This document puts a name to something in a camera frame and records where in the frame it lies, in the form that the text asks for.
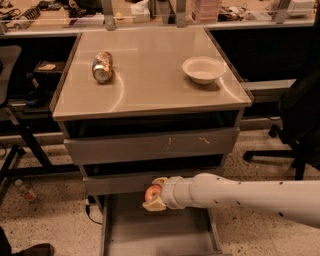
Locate white bowl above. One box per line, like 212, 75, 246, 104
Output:
182, 56, 226, 85

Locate open bottom drawer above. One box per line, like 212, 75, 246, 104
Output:
99, 193, 223, 256

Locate top grey drawer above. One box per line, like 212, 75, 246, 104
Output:
64, 128, 239, 165

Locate black office chair right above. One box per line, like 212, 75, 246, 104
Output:
243, 70, 320, 180

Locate pink stacked containers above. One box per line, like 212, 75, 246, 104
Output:
190, 0, 221, 23

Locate grey drawer cabinet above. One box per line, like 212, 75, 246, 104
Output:
49, 26, 254, 256

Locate plastic water bottle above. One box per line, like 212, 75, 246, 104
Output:
15, 179, 37, 202

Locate black cable on floor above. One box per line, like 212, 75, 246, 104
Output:
84, 196, 103, 226

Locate grey drawer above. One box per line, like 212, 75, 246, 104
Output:
83, 167, 224, 195
64, 128, 239, 165

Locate white tissue box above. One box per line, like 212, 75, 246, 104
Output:
130, 0, 150, 23

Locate long background workbench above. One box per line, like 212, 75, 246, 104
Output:
0, 0, 319, 37

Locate red apple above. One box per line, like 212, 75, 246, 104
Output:
145, 184, 162, 202

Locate middle grey drawer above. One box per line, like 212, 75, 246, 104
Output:
83, 167, 224, 195

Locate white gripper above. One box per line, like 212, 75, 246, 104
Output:
142, 176, 193, 212

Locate crushed soda can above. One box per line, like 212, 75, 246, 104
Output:
92, 51, 113, 83

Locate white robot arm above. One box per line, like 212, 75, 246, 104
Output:
143, 173, 320, 228

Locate dark shoe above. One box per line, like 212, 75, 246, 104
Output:
12, 243, 54, 256

